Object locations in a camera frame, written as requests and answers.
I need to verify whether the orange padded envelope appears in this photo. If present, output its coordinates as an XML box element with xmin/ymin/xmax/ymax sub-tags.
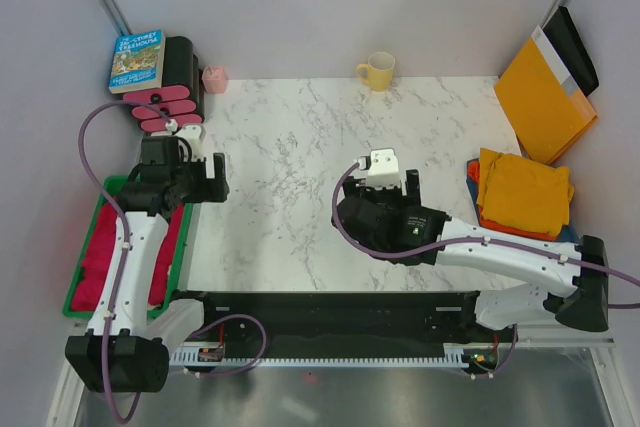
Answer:
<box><xmin>494</xmin><ymin>26</ymin><xmax>598</xmax><ymax>164</ymax></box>

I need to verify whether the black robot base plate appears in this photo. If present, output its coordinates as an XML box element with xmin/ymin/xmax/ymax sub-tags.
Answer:
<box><xmin>174</xmin><ymin>291</ymin><xmax>513</xmax><ymax>360</ymax></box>

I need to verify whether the aluminium frame rail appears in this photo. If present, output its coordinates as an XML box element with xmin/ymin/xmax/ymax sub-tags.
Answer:
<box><xmin>518</xmin><ymin>324</ymin><xmax>615</xmax><ymax>348</ymax></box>

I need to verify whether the white slotted cable duct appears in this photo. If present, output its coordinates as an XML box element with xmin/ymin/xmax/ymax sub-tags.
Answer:
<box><xmin>169</xmin><ymin>343</ymin><xmax>469</xmax><ymax>369</ymax></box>

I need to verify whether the black pink drawer organizer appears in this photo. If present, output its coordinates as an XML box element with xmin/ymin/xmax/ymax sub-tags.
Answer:
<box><xmin>122</xmin><ymin>36</ymin><xmax>204</xmax><ymax>133</ymax></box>

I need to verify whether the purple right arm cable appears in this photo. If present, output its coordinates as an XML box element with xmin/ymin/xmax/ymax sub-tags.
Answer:
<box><xmin>331</xmin><ymin>160</ymin><xmax>640</xmax><ymax>309</ymax></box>

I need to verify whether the folded blue t-shirt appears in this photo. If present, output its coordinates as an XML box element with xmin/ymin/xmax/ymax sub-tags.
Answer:
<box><xmin>466</xmin><ymin>158</ymin><xmax>581</xmax><ymax>251</ymax></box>

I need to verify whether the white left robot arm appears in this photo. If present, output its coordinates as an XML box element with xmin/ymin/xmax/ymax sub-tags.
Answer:
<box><xmin>65</xmin><ymin>136</ymin><xmax>229</xmax><ymax>393</ymax></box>

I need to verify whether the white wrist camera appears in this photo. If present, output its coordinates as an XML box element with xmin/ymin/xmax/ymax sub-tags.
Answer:
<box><xmin>358</xmin><ymin>148</ymin><xmax>402</xmax><ymax>190</ymax></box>
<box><xmin>175</xmin><ymin>124</ymin><xmax>206</xmax><ymax>162</ymax></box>

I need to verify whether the small pink box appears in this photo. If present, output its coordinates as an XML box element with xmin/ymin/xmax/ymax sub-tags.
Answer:
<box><xmin>201</xmin><ymin>66</ymin><xmax>229</xmax><ymax>94</ymax></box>

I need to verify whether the green plastic tray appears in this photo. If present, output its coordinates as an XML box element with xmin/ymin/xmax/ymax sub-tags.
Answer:
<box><xmin>62</xmin><ymin>196</ymin><xmax>193</xmax><ymax>319</ymax></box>

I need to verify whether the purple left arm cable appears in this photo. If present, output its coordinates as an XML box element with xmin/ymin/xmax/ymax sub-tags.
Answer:
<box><xmin>78</xmin><ymin>99</ymin><xmax>177</xmax><ymax>423</ymax></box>

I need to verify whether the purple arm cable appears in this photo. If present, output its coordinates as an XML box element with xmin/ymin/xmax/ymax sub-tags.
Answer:
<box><xmin>331</xmin><ymin>160</ymin><xmax>640</xmax><ymax>309</ymax></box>
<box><xmin>78</xmin><ymin>99</ymin><xmax>177</xmax><ymax>423</ymax></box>

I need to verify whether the blue treehouse paperback book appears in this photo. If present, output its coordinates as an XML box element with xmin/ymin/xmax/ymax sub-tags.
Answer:
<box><xmin>108</xmin><ymin>30</ymin><xmax>166</xmax><ymax>95</ymax></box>

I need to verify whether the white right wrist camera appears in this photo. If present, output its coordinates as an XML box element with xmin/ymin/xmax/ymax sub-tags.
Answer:
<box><xmin>358</xmin><ymin>148</ymin><xmax>402</xmax><ymax>190</ymax></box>

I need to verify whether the crimson red t-shirt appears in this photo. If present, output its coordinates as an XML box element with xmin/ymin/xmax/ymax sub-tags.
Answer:
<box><xmin>71</xmin><ymin>202</ymin><xmax>185</xmax><ymax>312</ymax></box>

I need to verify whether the yellow ceramic mug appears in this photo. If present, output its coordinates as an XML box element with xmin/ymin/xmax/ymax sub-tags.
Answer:
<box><xmin>356</xmin><ymin>52</ymin><xmax>396</xmax><ymax>92</ymax></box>

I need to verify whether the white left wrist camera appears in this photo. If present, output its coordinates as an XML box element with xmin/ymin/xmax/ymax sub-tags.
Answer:
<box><xmin>175</xmin><ymin>124</ymin><xmax>206</xmax><ymax>162</ymax></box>

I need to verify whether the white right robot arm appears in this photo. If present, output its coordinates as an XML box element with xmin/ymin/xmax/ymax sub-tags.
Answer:
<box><xmin>331</xmin><ymin>171</ymin><xmax>609</xmax><ymax>341</ymax></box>

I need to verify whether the black folder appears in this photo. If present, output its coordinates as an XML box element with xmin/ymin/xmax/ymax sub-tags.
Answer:
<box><xmin>543</xmin><ymin>6</ymin><xmax>599</xmax><ymax>97</ymax></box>

